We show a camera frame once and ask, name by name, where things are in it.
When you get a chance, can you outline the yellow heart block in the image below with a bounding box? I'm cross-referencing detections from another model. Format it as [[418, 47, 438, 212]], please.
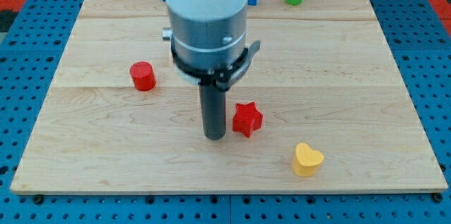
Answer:
[[292, 143, 324, 177]]

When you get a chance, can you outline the light wooden board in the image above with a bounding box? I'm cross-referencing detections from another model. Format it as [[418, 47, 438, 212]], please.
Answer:
[[11, 0, 448, 195]]

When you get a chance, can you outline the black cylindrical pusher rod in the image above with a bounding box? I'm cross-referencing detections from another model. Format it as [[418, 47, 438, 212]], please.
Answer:
[[199, 85, 226, 140]]

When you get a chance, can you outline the black clamp ring with lever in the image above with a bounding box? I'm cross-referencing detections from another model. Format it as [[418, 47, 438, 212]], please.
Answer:
[[171, 39, 262, 93]]

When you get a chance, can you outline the red cylinder block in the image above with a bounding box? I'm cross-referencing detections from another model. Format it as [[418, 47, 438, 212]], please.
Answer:
[[129, 61, 156, 91]]

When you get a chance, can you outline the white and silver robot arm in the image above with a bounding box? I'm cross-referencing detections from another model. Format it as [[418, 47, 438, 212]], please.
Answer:
[[166, 0, 252, 89]]

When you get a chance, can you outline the red star block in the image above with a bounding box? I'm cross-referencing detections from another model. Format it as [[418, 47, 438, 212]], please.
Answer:
[[232, 101, 264, 138]]

